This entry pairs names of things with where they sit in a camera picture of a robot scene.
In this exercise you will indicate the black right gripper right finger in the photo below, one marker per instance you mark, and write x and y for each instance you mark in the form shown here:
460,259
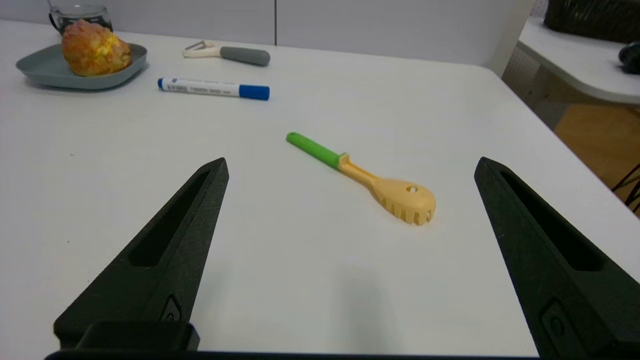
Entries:
540,260

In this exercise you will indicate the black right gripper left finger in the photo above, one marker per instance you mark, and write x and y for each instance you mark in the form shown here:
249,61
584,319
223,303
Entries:
185,260

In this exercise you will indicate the golden brown bread bun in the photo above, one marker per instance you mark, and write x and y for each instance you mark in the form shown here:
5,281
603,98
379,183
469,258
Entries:
95,49

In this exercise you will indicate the black ribbed object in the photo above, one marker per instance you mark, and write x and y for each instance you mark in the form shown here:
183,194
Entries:
631,57

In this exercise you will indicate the grey square dish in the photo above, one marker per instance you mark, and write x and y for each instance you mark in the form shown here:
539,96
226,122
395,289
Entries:
35,70

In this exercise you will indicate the black chair base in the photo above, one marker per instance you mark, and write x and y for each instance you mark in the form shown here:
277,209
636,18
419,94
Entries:
631,192

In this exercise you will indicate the white marker with blue cap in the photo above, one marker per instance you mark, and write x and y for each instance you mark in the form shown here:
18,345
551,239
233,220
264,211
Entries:
210,88

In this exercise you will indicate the white side table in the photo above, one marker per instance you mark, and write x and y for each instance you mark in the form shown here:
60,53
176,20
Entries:
575,62

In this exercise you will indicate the dark wicker basket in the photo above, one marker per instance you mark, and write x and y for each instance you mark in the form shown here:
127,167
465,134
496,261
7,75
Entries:
595,20

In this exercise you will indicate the glass cup with dark contents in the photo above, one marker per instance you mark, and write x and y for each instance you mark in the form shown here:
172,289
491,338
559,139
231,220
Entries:
62,15

